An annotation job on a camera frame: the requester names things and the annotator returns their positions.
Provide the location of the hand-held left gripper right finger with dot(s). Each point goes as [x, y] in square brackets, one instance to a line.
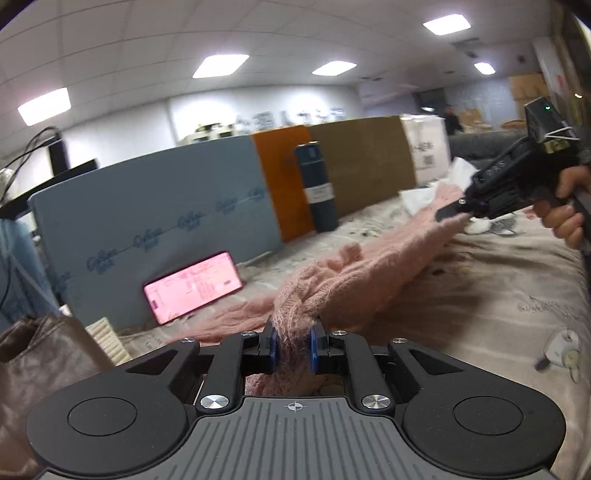
[315, 345]

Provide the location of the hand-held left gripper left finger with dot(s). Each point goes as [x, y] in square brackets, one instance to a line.
[273, 345]

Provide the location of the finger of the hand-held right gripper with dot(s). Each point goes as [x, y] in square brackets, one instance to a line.
[450, 211]

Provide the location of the pink knitted sweater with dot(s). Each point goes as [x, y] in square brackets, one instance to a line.
[369, 272]

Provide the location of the person's right hand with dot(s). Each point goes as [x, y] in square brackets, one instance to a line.
[561, 221]

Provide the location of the white crumpled paper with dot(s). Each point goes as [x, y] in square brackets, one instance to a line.
[418, 198]

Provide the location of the grey sofa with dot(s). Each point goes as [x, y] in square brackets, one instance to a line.
[485, 145]

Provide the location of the white cardboard box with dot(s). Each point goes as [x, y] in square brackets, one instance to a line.
[427, 147]

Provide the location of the stack of cardboard boxes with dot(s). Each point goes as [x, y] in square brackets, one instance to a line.
[528, 92]

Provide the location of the brown board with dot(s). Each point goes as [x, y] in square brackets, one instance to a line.
[369, 161]

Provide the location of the smartphone with pink screen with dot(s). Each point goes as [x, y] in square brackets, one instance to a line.
[194, 286]

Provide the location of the ceiling light panel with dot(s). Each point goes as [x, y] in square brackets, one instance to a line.
[44, 106]
[485, 68]
[220, 66]
[447, 23]
[334, 68]

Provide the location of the dark blue thermos bottle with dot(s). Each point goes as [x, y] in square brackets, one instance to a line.
[318, 184]

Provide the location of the white ribbed pad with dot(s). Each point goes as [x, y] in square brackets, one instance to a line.
[108, 339]

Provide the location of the orange board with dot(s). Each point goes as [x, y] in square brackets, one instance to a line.
[281, 175]

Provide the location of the blue-grey foam board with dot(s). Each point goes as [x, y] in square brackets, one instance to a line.
[152, 194]

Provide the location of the brown leather bag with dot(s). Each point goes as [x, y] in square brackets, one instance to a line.
[41, 360]

